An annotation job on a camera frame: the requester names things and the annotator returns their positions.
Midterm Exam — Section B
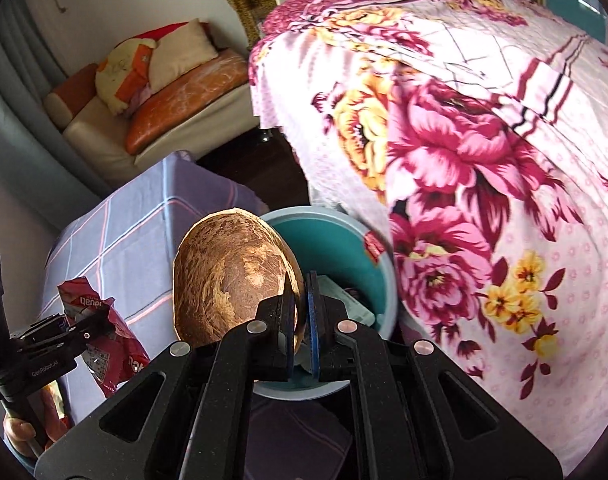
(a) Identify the red cushion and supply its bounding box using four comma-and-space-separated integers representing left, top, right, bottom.
128, 30, 179, 48

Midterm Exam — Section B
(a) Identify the orange seat cushion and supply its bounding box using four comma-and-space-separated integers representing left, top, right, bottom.
125, 49, 249, 155

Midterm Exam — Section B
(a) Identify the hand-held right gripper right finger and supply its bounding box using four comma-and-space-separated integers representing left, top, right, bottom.
304, 271, 565, 480

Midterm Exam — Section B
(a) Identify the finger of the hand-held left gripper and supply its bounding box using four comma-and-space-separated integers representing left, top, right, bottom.
14, 312, 72, 342
64, 307, 115, 355

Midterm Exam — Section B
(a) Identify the pink floral blanket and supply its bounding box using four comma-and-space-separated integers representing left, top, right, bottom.
248, 0, 608, 476

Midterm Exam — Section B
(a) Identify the beige pillow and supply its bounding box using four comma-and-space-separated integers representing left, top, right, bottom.
148, 18, 219, 95

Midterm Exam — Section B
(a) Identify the yellow orange plush pillow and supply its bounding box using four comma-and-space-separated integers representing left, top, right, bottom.
94, 40, 159, 117

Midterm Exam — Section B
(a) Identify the person's left hand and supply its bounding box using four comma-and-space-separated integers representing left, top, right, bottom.
2, 400, 49, 461

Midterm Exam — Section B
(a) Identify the blue plaid tablecloth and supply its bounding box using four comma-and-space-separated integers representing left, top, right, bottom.
38, 152, 357, 480

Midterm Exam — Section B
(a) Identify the cream sofa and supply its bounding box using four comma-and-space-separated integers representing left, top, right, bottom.
42, 19, 262, 171

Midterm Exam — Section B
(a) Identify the red snack packet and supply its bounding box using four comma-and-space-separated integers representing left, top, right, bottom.
58, 277, 152, 401

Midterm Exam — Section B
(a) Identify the teal plastic bin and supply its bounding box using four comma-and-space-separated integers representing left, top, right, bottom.
254, 205, 399, 401

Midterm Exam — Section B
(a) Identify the brown paper bowl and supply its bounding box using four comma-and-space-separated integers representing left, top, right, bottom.
173, 208, 305, 356

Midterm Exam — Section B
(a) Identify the grey curtain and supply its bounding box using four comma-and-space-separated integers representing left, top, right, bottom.
0, 0, 114, 201

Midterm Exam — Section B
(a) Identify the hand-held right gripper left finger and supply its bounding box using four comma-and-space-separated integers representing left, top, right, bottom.
34, 272, 299, 480

